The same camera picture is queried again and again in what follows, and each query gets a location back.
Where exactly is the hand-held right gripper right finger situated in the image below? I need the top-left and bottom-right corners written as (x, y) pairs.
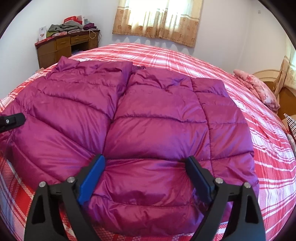
top-left (185, 156), bottom-right (266, 241)

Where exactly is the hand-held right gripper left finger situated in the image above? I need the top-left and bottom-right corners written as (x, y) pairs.
top-left (24, 154), bottom-right (106, 241)

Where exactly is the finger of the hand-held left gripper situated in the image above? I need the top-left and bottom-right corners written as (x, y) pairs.
top-left (0, 113), bottom-right (26, 133)

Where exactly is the magenta puffer jacket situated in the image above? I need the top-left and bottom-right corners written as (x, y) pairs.
top-left (0, 56), bottom-right (259, 232)

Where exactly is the grey folded clothes pile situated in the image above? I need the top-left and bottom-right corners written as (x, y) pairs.
top-left (47, 23), bottom-right (84, 34)

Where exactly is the bed with red plaid sheet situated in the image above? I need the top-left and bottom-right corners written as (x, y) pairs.
top-left (0, 42), bottom-right (296, 241)

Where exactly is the brown wooden desk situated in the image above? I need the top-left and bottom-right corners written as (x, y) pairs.
top-left (35, 30), bottom-right (100, 69)

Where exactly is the white printed card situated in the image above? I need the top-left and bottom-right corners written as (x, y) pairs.
top-left (38, 27), bottom-right (48, 42)

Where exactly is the striped cloth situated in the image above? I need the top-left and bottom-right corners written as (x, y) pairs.
top-left (283, 113), bottom-right (296, 142)

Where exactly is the pink floral folded quilt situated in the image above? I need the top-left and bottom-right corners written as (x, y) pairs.
top-left (233, 69), bottom-right (281, 110)

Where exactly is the red gift box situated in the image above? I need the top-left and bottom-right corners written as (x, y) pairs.
top-left (63, 15), bottom-right (83, 25)

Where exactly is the light wooden headboard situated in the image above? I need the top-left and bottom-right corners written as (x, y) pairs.
top-left (252, 56), bottom-right (296, 119)

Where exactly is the beige patterned window curtain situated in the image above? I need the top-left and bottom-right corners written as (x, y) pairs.
top-left (112, 0), bottom-right (204, 48)

